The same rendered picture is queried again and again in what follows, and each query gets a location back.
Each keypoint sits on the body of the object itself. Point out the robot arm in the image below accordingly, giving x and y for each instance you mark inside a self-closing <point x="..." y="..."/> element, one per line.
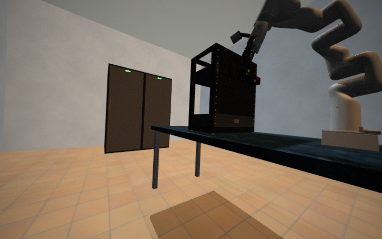
<point x="345" y="112"/>

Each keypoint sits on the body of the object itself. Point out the black equipment rack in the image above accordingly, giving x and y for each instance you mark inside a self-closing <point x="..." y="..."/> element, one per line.
<point x="232" y="92"/>

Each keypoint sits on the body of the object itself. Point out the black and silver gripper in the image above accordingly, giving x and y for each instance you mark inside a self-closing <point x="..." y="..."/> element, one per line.
<point x="255" y="41"/>

